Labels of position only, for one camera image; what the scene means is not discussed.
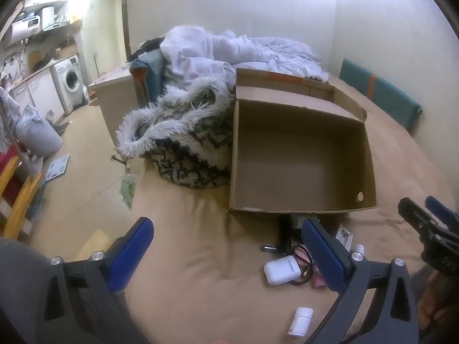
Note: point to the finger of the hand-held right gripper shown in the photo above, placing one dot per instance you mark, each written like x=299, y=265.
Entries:
x=443, y=213
x=414, y=213

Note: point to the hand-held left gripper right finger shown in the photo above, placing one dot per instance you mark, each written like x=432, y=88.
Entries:
x=324, y=258

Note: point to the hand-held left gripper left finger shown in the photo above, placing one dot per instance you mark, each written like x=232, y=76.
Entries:
x=131, y=254

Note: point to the pink rectangular block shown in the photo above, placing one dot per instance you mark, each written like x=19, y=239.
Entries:
x=317, y=279

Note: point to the white pill bottle blue label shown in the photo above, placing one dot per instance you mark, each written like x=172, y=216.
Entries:
x=359, y=249

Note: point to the white earbuds case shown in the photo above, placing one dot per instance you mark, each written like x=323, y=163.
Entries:
x=281, y=268

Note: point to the black tube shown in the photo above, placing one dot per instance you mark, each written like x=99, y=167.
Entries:
x=285, y=233

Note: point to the white bottle red label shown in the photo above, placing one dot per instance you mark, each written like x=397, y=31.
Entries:
x=300, y=322

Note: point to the cardboard box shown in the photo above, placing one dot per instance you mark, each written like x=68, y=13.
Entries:
x=297, y=165

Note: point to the person's right hand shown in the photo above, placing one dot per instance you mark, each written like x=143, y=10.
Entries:
x=428, y=301

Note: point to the white printed card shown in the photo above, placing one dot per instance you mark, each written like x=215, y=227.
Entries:
x=344, y=236

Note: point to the small metal clip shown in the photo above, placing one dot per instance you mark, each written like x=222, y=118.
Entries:
x=269, y=248

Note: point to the green-printed plastic bag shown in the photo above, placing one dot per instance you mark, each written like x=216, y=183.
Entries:
x=129, y=190

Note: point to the teal cushion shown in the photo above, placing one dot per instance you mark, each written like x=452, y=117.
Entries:
x=391, y=100
x=150, y=75

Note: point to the fur-trimmed patterned coat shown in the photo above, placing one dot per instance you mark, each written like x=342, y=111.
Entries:
x=186, y=150

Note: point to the yellow wooden rack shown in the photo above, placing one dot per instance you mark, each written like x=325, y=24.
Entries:
x=25, y=197

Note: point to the red bag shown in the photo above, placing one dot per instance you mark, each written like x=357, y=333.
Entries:
x=7, y=182

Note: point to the wooden bedside cabinet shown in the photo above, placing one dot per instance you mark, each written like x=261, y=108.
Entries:
x=114, y=104

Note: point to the white plastic bag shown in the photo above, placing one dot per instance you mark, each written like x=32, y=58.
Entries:
x=36, y=136

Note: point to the white kitchen cabinet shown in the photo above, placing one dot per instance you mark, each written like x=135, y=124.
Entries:
x=39, y=93

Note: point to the white washing machine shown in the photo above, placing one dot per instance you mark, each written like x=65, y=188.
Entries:
x=70, y=79

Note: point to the white hanging cloth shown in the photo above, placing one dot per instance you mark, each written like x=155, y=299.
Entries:
x=7, y=107

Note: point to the dark clothing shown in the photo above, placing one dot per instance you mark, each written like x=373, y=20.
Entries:
x=150, y=44

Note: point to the white duvet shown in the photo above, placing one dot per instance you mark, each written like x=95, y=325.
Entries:
x=222, y=53

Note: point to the white water heater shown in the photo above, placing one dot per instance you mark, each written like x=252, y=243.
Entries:
x=23, y=28

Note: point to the white kitchen appliance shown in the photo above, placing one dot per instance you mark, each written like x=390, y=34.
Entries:
x=48, y=16

